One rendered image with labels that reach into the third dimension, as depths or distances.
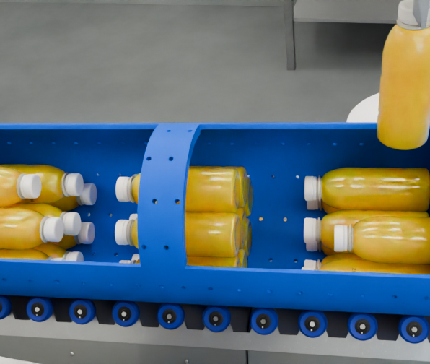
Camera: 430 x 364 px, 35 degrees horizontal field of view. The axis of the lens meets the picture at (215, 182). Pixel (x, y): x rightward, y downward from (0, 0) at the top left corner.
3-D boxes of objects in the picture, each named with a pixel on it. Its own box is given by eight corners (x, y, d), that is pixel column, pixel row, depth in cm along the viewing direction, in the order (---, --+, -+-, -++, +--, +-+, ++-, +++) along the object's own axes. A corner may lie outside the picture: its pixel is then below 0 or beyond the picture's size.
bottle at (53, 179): (-23, 155, 118) (70, 156, 114) (-8, 180, 123) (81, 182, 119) (-38, 185, 113) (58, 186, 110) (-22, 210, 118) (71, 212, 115)
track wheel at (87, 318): (94, 300, 109) (98, 297, 111) (68, 296, 110) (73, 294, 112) (91, 327, 110) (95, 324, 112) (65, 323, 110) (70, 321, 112)
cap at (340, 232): (347, 219, 98) (334, 219, 98) (347, 243, 96) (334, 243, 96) (346, 232, 101) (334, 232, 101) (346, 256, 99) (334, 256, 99)
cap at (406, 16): (412, 27, 79) (413, 13, 78) (390, 16, 82) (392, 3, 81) (438, 19, 80) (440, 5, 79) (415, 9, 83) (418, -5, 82)
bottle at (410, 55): (397, 157, 87) (410, 33, 77) (365, 133, 92) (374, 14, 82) (439, 141, 90) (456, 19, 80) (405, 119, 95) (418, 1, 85)
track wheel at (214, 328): (231, 307, 105) (233, 304, 107) (203, 302, 106) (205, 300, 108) (228, 335, 105) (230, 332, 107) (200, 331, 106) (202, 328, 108)
